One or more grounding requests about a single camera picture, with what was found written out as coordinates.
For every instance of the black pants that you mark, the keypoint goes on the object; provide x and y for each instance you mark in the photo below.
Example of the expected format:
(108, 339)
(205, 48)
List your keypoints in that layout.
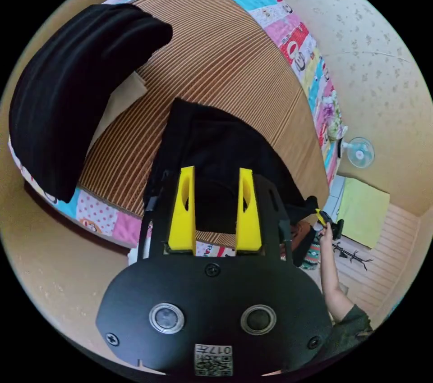
(216, 150)

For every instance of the black coat stand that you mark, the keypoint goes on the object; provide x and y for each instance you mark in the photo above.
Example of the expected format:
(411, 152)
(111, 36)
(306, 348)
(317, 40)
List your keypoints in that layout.
(353, 256)

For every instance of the beige flat board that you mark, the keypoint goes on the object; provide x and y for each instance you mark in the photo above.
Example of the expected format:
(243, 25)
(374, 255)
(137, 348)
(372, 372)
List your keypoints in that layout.
(127, 99)

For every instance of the white fan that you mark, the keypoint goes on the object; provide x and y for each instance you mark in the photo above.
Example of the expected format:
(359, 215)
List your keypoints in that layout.
(361, 152)

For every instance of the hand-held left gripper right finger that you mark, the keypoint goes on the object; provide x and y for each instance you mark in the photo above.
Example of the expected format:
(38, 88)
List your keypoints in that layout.
(248, 220)

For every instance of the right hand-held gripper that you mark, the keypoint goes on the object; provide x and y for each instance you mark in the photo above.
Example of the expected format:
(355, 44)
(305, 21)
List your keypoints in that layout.
(335, 228)

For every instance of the bed with woven mat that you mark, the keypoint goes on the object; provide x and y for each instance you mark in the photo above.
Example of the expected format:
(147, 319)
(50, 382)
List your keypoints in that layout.
(223, 51)

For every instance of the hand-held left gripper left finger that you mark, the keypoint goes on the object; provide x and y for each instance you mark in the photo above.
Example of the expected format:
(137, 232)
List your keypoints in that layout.
(182, 217)

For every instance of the person's right hand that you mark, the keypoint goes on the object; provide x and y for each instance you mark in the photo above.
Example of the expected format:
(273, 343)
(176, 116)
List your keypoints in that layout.
(325, 233)

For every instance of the person's right forearm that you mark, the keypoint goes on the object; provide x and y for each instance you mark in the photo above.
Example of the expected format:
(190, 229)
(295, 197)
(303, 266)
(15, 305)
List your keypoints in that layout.
(333, 281)

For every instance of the person's body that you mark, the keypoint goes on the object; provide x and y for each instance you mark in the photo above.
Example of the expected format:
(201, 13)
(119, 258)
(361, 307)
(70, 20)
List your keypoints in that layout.
(351, 330)

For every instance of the pile of clothes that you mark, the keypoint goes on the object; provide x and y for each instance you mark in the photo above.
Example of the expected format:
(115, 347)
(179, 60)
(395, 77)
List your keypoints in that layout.
(67, 95)

